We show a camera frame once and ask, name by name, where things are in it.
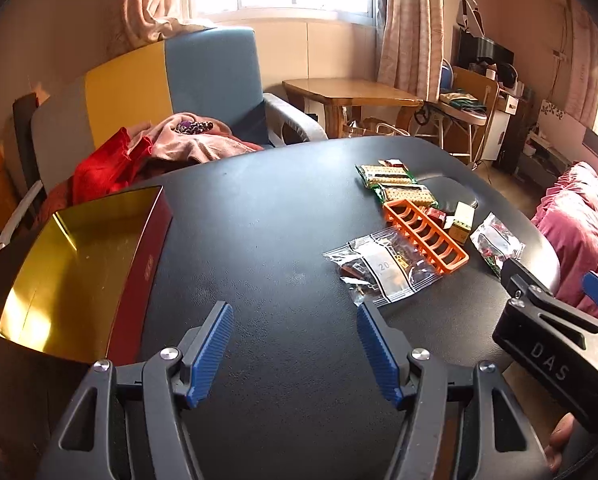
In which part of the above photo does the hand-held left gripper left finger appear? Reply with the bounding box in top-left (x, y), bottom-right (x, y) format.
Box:
top-left (36, 301), bottom-right (235, 480)

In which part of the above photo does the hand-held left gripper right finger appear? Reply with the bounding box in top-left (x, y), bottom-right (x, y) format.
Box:
top-left (356, 302), bottom-right (555, 480)

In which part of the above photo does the clear bag of red green pieces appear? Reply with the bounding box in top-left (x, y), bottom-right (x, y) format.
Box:
top-left (470, 212), bottom-right (526, 277)

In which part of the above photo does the orange plastic rack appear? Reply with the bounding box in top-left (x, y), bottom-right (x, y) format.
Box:
top-left (383, 199), bottom-right (470, 276)

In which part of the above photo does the clear bag of brown bricks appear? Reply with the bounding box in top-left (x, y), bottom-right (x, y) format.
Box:
top-left (322, 227), bottom-right (442, 307)

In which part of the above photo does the white green carton box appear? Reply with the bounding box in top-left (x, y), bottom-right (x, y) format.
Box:
top-left (446, 201), bottom-right (476, 246)

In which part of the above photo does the gold tin container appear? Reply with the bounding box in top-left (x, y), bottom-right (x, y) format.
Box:
top-left (0, 186), bottom-right (174, 365)

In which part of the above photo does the person's right hand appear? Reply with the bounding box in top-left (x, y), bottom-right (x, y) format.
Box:
top-left (546, 412), bottom-right (576, 472)

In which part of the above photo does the pink blanket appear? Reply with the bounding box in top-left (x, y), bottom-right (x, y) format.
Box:
top-left (530, 161), bottom-right (598, 328)

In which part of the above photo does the green cracker packet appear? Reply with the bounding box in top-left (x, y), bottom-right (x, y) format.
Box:
top-left (355, 162), bottom-right (419, 188)
top-left (376, 183), bottom-right (437, 209)

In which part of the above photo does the white cabinet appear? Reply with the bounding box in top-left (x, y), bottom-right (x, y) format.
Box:
top-left (482, 87), bottom-right (525, 161)

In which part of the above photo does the wooden folding chair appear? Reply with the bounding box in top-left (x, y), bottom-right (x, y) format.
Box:
top-left (414, 66), bottom-right (500, 161)

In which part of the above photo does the pink cloth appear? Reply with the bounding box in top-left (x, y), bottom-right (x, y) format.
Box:
top-left (129, 114), bottom-right (265, 166)

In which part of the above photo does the red cloth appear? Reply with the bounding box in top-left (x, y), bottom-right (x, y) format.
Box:
top-left (72, 127), bottom-right (155, 206)

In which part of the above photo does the maroon cloth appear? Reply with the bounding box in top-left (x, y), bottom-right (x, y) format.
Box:
top-left (34, 180), bottom-right (80, 228)

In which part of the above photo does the black monitor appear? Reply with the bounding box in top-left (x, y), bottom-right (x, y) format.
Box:
top-left (459, 27), bottom-right (515, 68)

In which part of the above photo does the wooden side table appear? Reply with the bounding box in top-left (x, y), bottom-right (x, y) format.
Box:
top-left (282, 77), bottom-right (424, 138)

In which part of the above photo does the pink patterned curtain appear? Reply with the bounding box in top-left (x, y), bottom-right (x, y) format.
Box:
top-left (106, 0), bottom-right (220, 58)
top-left (376, 0), bottom-right (445, 103)

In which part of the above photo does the blue yellow grey armchair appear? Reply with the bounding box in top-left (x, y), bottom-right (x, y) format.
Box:
top-left (0, 26), bottom-right (329, 251)

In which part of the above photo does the dark bead string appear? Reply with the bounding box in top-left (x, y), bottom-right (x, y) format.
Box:
top-left (174, 120), bottom-right (215, 136)

